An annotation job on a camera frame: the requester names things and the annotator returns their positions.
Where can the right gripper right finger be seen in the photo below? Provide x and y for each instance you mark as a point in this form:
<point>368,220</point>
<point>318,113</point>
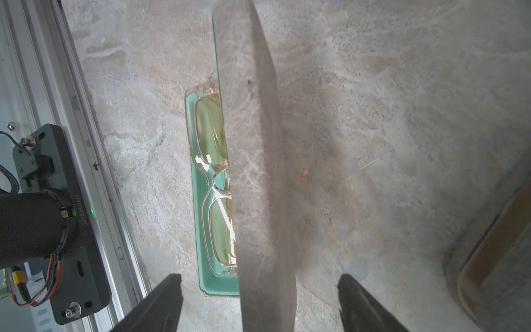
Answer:
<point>360,311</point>

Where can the mint case yellow glasses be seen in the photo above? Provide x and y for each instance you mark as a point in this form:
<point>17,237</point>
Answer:
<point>243,230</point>

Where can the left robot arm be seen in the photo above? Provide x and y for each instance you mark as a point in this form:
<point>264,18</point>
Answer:
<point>35,225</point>

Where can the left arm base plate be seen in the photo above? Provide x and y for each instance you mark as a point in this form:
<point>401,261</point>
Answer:
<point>77,285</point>

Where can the beige case with glasses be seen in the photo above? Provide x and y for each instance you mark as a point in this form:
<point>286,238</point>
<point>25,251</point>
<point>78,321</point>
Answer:
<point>487,271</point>

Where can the aluminium mounting rail frame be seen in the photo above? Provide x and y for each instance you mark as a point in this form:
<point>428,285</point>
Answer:
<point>42,83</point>

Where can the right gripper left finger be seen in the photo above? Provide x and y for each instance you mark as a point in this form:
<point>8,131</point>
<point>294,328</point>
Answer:
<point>159,311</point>

